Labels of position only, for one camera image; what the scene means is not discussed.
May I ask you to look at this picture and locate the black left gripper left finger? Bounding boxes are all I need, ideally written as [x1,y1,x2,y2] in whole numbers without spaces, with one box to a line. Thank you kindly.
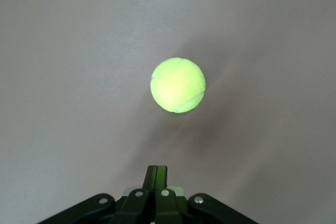
[39,165,158,224]

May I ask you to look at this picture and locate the yellow-green tennis ball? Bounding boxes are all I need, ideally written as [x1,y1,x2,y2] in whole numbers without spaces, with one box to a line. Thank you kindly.
[149,57,206,114]

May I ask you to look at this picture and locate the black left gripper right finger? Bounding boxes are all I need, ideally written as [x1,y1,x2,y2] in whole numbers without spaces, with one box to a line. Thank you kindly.
[154,165,259,224]

